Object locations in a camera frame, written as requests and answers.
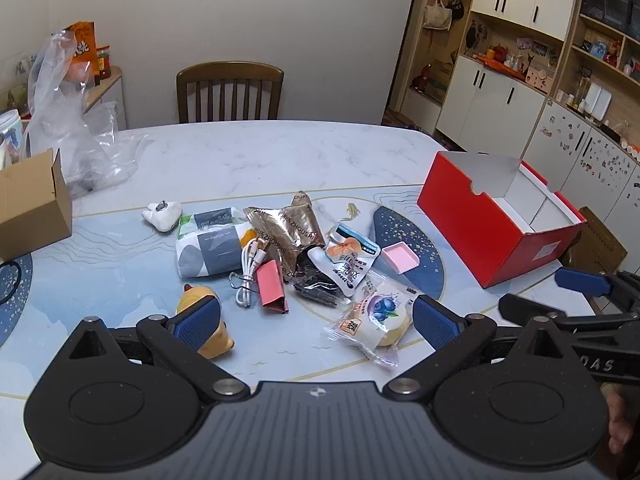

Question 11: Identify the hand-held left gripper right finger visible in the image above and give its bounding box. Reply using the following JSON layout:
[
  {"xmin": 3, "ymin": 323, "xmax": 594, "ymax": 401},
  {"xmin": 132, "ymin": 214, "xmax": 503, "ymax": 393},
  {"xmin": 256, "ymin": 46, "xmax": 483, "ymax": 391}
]
[{"xmin": 382, "ymin": 294, "xmax": 573, "ymax": 403}]

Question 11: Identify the white marble desktop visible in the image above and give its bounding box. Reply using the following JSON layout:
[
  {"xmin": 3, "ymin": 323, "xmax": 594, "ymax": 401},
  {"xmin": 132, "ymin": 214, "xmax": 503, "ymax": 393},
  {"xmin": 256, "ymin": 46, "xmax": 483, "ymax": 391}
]
[{"xmin": 0, "ymin": 120, "xmax": 621, "ymax": 480}]

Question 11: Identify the blueberry bread packet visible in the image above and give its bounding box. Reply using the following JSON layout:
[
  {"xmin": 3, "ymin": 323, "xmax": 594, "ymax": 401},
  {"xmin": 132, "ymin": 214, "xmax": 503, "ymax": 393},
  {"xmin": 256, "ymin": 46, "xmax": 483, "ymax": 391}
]
[{"xmin": 324, "ymin": 270, "xmax": 418, "ymax": 371}]

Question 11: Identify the grey white tissue pack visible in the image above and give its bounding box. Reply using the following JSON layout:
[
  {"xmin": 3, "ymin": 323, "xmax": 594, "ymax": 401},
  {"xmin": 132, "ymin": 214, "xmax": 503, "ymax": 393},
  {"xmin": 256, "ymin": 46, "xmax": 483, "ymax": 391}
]
[{"xmin": 175, "ymin": 207, "xmax": 261, "ymax": 281}]

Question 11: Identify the person's right hand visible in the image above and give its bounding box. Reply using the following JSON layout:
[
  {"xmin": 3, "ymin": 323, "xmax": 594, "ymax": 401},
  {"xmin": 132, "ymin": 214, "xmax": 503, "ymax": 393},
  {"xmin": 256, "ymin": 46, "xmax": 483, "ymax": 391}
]
[{"xmin": 600, "ymin": 382, "xmax": 640, "ymax": 456}]

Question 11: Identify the white lower cabinet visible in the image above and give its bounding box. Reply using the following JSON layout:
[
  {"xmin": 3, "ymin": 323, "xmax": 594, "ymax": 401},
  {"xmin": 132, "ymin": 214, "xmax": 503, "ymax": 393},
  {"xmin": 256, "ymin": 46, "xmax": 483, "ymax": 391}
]
[{"xmin": 435, "ymin": 55, "xmax": 548, "ymax": 153}]

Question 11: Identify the black cable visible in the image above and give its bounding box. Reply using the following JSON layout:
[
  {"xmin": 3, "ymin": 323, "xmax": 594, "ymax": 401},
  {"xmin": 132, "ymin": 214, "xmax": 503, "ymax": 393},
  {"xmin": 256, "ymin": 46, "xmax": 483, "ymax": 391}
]
[{"xmin": 0, "ymin": 260, "xmax": 23, "ymax": 306}]

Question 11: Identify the small pink tray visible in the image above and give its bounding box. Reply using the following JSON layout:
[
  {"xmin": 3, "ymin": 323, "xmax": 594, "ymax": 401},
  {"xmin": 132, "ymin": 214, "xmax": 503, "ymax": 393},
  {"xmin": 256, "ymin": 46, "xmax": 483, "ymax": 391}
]
[{"xmin": 381, "ymin": 241, "xmax": 421, "ymax": 275}]

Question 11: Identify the beige tote bag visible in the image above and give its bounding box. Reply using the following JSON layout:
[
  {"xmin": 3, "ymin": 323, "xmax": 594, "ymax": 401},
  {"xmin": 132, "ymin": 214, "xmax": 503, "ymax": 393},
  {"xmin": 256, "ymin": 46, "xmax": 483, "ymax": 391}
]
[{"xmin": 424, "ymin": 2, "xmax": 453, "ymax": 31}]

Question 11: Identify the small white side cabinet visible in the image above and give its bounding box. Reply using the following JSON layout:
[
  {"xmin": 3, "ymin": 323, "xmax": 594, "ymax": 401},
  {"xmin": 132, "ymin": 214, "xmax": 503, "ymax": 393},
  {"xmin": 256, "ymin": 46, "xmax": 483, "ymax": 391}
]
[{"xmin": 82, "ymin": 66, "xmax": 128, "ymax": 131}]

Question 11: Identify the clear plastic bag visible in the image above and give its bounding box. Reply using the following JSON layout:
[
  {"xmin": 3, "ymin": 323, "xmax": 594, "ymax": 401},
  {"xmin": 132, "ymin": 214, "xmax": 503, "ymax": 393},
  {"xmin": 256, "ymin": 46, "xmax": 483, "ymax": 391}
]
[{"xmin": 22, "ymin": 30, "xmax": 146, "ymax": 198}]

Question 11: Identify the pink binder clip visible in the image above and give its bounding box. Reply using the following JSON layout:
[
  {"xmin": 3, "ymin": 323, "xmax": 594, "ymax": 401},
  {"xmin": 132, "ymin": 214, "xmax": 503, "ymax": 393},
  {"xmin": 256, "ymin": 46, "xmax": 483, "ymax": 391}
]
[{"xmin": 229, "ymin": 259, "xmax": 290, "ymax": 316}]

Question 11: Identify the white snack pouch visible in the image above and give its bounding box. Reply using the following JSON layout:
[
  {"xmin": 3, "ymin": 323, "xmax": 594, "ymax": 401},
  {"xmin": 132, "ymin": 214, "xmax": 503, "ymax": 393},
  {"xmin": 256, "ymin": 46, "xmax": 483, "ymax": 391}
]
[{"xmin": 307, "ymin": 222, "xmax": 381, "ymax": 297}]

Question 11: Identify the wooden chair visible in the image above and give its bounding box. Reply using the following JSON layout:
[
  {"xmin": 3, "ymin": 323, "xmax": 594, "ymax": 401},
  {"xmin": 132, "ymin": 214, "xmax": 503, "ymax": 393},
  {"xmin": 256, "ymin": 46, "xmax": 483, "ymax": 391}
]
[{"xmin": 176, "ymin": 61, "xmax": 284, "ymax": 124}]

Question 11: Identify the gold foil snack packet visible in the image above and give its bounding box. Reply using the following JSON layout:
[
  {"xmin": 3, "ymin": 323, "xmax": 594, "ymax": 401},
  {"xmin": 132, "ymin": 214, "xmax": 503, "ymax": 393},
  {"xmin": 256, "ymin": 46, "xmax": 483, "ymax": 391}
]
[{"xmin": 243, "ymin": 191, "xmax": 331, "ymax": 281}]

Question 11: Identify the open brown cardboard box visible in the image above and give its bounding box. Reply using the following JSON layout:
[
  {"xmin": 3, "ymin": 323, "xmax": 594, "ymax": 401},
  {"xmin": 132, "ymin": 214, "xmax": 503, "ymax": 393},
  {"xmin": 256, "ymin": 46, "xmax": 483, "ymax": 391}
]
[{"xmin": 0, "ymin": 148, "xmax": 74, "ymax": 261}]

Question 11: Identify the white charging cable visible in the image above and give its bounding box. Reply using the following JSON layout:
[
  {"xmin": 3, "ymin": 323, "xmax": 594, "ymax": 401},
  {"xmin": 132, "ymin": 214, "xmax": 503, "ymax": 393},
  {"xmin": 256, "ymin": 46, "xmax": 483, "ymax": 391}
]
[{"xmin": 235, "ymin": 239, "xmax": 268, "ymax": 309}]

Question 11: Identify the sticker covered white cabinet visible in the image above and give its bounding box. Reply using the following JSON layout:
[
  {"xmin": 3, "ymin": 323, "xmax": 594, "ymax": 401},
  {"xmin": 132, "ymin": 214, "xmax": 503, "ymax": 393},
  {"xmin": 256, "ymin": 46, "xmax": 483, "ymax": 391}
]
[{"xmin": 520, "ymin": 100, "xmax": 640, "ymax": 221}]

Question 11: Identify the white plush keychain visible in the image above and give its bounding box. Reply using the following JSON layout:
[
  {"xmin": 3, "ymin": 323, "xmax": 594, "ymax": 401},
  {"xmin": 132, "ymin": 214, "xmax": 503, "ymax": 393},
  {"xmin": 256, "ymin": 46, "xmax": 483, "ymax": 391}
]
[{"xmin": 141, "ymin": 201, "xmax": 183, "ymax": 232}]

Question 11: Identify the orange snack bag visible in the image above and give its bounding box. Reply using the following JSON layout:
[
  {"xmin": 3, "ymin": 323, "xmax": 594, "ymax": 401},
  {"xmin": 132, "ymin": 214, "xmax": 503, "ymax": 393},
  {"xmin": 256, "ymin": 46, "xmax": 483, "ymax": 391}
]
[{"xmin": 65, "ymin": 21, "xmax": 98, "ymax": 81}]

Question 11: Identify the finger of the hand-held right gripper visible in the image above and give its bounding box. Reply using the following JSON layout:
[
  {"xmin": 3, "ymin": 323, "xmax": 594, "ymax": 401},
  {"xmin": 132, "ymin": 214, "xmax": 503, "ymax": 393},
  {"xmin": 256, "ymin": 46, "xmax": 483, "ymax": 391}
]
[
  {"xmin": 499, "ymin": 293, "xmax": 622, "ymax": 332},
  {"xmin": 555, "ymin": 267, "xmax": 624, "ymax": 307}
]

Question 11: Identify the wooden wall shelf unit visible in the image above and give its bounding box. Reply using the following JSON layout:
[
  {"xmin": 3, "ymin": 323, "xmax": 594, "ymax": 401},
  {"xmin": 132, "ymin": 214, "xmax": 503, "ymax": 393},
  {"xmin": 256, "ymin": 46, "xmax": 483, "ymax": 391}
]
[{"xmin": 397, "ymin": 0, "xmax": 640, "ymax": 221}]

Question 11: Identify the red cardboard box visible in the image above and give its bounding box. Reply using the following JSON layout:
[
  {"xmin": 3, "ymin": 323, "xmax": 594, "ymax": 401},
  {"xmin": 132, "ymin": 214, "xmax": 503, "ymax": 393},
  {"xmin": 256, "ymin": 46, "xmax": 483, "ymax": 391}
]
[{"xmin": 416, "ymin": 151, "xmax": 587, "ymax": 289}]

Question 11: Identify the white plastic tub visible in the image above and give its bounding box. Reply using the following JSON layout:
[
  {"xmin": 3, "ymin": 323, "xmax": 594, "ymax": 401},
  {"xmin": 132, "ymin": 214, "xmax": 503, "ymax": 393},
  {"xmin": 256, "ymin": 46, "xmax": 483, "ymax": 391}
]
[{"xmin": 0, "ymin": 110, "xmax": 25, "ymax": 171}]

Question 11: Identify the flat printed cardboard box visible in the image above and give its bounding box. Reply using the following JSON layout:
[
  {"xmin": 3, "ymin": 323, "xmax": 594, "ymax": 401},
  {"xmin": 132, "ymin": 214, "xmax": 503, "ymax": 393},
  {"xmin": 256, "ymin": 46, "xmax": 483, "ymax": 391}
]
[{"xmin": 560, "ymin": 206, "xmax": 628, "ymax": 276}]

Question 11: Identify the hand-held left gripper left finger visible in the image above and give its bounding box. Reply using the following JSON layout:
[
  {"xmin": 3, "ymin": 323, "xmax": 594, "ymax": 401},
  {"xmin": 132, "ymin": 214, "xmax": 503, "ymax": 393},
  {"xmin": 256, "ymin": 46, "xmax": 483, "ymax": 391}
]
[{"xmin": 67, "ymin": 296, "xmax": 251, "ymax": 403}]

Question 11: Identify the white rectangular container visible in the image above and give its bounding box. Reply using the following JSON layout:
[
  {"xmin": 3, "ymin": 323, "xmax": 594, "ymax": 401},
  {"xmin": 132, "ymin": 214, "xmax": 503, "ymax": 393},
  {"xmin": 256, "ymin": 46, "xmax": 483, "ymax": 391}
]
[{"xmin": 582, "ymin": 82, "xmax": 612, "ymax": 121}]

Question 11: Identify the clear packet of dark snack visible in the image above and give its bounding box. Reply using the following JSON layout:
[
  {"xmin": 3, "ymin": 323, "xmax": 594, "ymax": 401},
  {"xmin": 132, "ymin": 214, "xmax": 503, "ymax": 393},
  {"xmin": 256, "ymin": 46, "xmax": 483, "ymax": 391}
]
[{"xmin": 290, "ymin": 245, "xmax": 351, "ymax": 306}]

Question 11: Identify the yellow toy figure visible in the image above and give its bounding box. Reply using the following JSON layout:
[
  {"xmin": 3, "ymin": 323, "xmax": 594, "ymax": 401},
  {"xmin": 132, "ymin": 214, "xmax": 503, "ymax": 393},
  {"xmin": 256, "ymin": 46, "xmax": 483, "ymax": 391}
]
[{"xmin": 175, "ymin": 284, "xmax": 236, "ymax": 360}]

